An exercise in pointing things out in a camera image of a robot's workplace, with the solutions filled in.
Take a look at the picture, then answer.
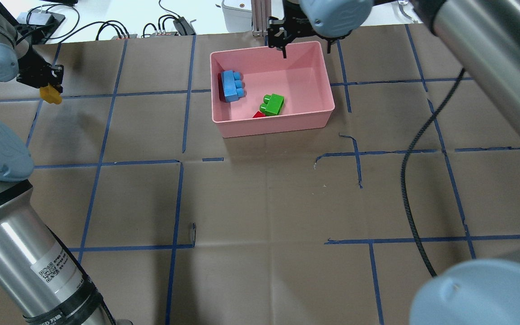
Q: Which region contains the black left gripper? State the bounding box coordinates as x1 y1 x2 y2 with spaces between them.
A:
16 45 64 89

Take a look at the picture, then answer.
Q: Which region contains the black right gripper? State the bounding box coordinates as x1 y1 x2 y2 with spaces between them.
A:
267 0 333 59

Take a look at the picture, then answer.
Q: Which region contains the yellow toy block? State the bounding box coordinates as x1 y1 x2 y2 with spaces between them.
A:
39 84 63 105

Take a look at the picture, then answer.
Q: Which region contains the green toy block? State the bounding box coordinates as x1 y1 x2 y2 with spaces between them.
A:
259 94 284 116

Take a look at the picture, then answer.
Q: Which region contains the blue toy block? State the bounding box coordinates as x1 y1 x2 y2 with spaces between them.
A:
219 70 246 103

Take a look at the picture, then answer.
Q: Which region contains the red toy block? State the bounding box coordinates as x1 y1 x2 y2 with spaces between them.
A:
253 111 266 119

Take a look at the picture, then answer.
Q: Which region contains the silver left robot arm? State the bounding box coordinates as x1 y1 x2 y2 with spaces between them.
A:
0 2 130 325

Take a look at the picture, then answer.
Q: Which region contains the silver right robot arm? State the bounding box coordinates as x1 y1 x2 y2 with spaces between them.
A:
266 1 520 325

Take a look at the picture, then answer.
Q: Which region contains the pink plastic box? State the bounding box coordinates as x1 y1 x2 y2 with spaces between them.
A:
210 41 335 138

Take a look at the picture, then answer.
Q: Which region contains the white square box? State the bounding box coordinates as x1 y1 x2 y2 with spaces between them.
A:
221 0 252 33

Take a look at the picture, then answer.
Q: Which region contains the black power adapter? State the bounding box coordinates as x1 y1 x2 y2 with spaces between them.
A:
173 16 196 36

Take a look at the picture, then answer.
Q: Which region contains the brown paper table cover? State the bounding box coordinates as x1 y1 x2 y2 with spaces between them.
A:
0 23 520 325

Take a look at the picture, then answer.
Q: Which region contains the aluminium frame post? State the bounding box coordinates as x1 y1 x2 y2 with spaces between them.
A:
251 0 272 37

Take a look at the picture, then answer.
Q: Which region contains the black braided cable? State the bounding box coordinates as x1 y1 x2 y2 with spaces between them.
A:
400 68 466 278

